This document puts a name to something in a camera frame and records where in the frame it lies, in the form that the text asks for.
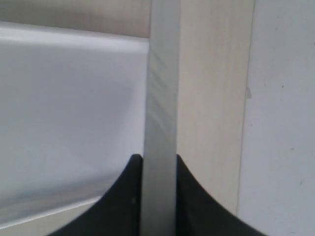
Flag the white rectangular tray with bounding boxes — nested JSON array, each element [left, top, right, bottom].
[[0, 22, 148, 225]]

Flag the grey cat title book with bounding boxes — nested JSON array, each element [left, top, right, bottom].
[[140, 0, 181, 236]]

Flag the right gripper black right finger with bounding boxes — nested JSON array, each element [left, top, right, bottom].
[[176, 155, 264, 236]]

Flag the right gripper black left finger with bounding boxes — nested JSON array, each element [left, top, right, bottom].
[[49, 154, 143, 236]]

